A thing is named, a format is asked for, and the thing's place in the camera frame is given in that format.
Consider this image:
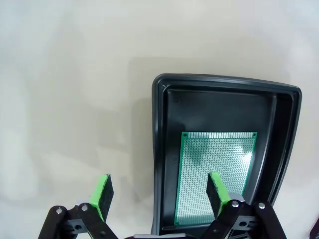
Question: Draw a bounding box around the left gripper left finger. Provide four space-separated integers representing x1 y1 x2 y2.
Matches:
37 173 119 239

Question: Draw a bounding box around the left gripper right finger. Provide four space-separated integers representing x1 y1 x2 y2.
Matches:
199 171 289 239

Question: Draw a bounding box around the green perforated circuit board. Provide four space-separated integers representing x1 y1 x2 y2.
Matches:
174 131 258 227

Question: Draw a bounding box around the black ESD tray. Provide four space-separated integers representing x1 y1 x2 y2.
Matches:
151 73 303 236

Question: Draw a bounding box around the black slotted board rack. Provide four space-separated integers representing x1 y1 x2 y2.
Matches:
309 216 319 239

